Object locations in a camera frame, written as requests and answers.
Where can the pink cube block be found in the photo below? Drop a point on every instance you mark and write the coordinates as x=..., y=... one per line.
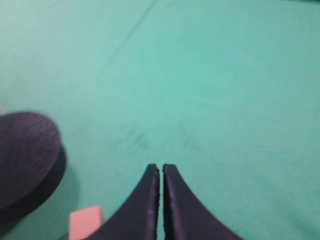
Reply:
x=84, y=222

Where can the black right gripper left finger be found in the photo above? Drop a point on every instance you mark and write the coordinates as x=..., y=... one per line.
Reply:
x=137, y=217

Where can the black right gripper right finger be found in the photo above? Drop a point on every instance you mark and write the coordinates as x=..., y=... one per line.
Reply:
x=184, y=215

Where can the black round turntable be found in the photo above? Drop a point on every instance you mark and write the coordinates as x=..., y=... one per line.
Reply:
x=32, y=163

